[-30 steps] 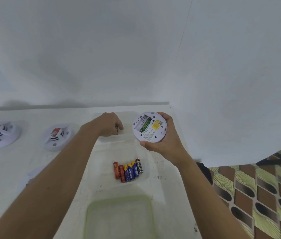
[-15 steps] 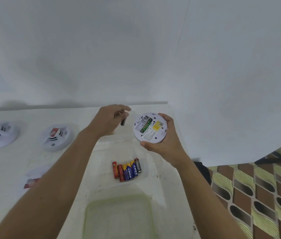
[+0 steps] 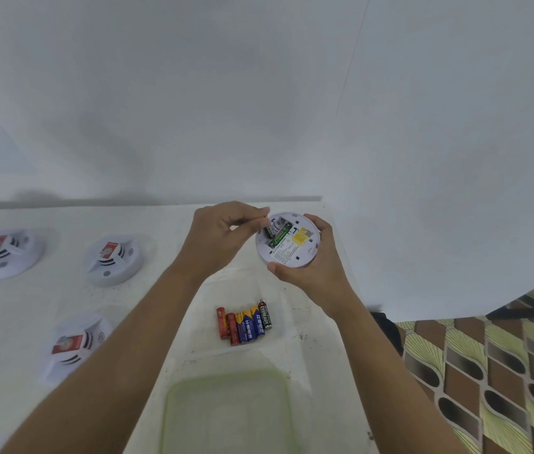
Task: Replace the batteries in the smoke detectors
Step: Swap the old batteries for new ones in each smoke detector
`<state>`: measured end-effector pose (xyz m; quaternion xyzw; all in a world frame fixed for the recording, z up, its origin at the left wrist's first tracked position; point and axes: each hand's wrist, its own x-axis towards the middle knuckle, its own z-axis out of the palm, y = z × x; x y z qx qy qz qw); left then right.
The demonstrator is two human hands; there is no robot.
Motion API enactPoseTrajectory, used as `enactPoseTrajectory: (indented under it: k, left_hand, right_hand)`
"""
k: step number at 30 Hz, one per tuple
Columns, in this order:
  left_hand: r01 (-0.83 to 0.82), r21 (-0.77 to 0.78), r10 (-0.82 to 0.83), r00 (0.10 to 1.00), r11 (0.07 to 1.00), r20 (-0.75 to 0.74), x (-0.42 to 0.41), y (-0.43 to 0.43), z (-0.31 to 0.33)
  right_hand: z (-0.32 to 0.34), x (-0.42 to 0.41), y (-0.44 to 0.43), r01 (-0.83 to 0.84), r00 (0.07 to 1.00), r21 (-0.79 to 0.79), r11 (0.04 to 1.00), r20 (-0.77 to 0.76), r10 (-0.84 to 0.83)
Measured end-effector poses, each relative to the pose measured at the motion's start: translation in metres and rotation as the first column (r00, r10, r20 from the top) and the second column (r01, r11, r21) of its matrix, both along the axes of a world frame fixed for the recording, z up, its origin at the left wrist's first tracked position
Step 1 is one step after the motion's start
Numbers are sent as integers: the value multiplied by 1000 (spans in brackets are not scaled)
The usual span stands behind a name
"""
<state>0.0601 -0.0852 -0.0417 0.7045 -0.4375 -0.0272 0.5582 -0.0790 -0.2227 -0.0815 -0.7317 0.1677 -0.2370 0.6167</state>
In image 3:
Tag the person's left hand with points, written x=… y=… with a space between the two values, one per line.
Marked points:
x=215 y=241

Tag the black rounded object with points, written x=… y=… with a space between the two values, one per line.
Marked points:
x=389 y=330

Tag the person's right hand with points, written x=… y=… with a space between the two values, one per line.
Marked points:
x=328 y=283

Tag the large clear plastic container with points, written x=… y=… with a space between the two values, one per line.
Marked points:
x=200 y=326

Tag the person's right forearm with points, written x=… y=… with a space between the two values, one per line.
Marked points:
x=389 y=382

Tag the black partition base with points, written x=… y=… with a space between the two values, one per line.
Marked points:
x=531 y=313

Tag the large green-rimmed clear lid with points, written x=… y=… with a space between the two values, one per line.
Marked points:
x=224 y=416

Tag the white round smoke detector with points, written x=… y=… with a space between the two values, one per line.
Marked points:
x=111 y=278
x=7 y=271
x=304 y=257
x=59 y=368

